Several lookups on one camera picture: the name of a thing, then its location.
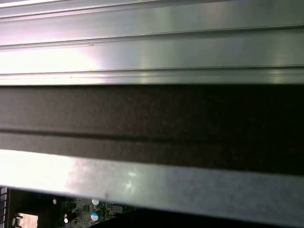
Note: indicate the open grey PC case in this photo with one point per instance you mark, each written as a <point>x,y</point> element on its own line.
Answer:
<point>142,114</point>

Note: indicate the green motherboard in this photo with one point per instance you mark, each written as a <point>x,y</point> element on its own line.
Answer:
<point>83,209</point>

